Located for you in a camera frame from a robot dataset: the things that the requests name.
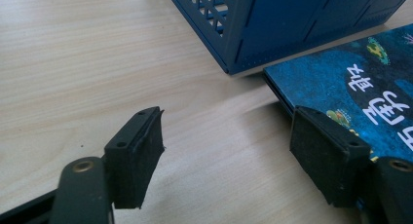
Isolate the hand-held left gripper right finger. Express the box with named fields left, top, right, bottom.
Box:
left=289, top=105, right=372, bottom=208

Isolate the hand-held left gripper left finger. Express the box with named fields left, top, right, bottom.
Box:
left=103, top=105, right=166, bottom=209

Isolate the blue illustrated picture book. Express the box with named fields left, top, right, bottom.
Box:
left=262, top=23, right=413, bottom=218

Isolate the blue plastic file rack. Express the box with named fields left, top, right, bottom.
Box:
left=165, top=0, right=413, bottom=76

